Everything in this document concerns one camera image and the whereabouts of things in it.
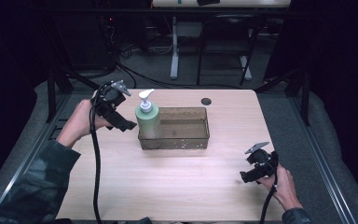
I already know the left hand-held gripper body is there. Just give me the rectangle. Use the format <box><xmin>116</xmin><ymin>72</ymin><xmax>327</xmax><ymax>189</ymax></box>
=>
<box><xmin>91</xmin><ymin>79</ymin><xmax>133</xmax><ymax>117</ymax></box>

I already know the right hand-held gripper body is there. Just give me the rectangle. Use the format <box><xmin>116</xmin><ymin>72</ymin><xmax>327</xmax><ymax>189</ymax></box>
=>
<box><xmin>244</xmin><ymin>142</ymin><xmax>280</xmax><ymax>175</ymax></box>

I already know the green soap pump bottle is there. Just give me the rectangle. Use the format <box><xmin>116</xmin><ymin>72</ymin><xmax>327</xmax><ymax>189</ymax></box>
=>
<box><xmin>134</xmin><ymin>88</ymin><xmax>162</xmax><ymax>140</ymax></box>

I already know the clear brown plastic bin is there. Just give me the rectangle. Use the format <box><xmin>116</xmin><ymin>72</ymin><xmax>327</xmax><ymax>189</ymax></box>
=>
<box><xmin>137</xmin><ymin>106</ymin><xmax>211</xmax><ymax>151</ymax></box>

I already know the person's right hand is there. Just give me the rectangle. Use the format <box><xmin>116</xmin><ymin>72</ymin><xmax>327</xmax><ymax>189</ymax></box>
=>
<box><xmin>256</xmin><ymin>163</ymin><xmax>304</xmax><ymax>212</ymax></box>

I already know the person's left hand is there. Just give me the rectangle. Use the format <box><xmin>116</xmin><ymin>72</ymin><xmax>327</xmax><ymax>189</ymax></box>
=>
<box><xmin>55</xmin><ymin>91</ymin><xmax>115</xmax><ymax>149</ymax></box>

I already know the black metal stand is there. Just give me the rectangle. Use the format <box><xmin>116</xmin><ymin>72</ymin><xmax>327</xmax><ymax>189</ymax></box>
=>
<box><xmin>45</xmin><ymin>65</ymin><xmax>101</xmax><ymax>124</ymax></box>
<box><xmin>254</xmin><ymin>65</ymin><xmax>312</xmax><ymax>127</ymax></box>

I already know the black computer tower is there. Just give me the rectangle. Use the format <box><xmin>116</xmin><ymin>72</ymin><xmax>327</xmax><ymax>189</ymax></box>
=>
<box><xmin>64</xmin><ymin>12</ymin><xmax>117</xmax><ymax>71</ymax></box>

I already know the white desk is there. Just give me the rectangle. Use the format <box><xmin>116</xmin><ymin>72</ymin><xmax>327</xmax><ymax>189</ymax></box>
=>
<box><xmin>151</xmin><ymin>0</ymin><xmax>292</xmax><ymax>81</ymax></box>

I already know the black chair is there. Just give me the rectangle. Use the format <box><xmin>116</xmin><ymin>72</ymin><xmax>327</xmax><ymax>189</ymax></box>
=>
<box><xmin>196</xmin><ymin>13</ymin><xmax>263</xmax><ymax>87</ymax></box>

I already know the black object on desk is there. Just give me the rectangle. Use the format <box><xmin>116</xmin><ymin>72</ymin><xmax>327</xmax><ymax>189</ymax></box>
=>
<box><xmin>196</xmin><ymin>0</ymin><xmax>221</xmax><ymax>7</ymax></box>

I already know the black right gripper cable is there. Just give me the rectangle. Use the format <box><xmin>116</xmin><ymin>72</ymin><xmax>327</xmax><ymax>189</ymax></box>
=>
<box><xmin>258</xmin><ymin>160</ymin><xmax>280</xmax><ymax>224</ymax></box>

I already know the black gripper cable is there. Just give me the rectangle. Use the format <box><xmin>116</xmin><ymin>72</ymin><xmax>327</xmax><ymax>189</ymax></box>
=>
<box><xmin>88</xmin><ymin>82</ymin><xmax>113</xmax><ymax>224</ymax></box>
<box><xmin>258</xmin><ymin>160</ymin><xmax>280</xmax><ymax>224</ymax></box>

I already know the black floor cable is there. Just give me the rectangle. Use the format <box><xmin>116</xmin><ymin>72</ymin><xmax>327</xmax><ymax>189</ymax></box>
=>
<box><xmin>115</xmin><ymin>61</ymin><xmax>241</xmax><ymax>91</ymax></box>

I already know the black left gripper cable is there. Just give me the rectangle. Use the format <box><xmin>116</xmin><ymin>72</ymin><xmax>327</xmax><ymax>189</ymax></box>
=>
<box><xmin>88</xmin><ymin>82</ymin><xmax>113</xmax><ymax>224</ymax></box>

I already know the metal floor rail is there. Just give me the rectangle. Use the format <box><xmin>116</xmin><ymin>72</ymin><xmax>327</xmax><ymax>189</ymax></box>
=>
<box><xmin>0</xmin><ymin>92</ymin><xmax>73</xmax><ymax>224</ymax></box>
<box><xmin>288</xmin><ymin>92</ymin><xmax>357</xmax><ymax>224</ymax></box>

